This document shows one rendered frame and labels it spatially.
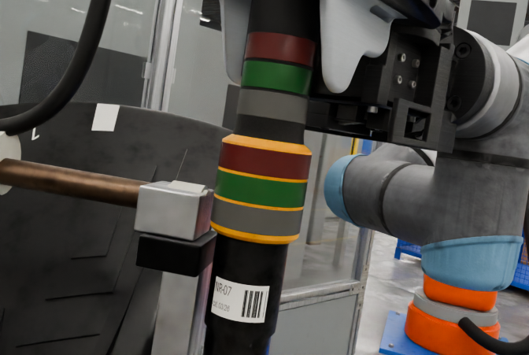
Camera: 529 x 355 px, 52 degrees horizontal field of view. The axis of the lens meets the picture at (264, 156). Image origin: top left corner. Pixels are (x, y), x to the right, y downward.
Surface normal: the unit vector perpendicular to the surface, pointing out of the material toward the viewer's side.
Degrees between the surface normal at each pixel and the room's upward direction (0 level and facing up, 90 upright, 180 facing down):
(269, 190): 90
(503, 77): 80
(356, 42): 90
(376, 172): 52
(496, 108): 119
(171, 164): 37
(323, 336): 90
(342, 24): 90
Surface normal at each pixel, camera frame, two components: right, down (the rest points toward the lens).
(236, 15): 0.62, 0.21
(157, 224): -0.14, 0.03
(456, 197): -0.71, -0.07
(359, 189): -0.85, -0.23
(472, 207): -0.36, -0.04
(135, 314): -0.01, -0.73
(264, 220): 0.18, 0.08
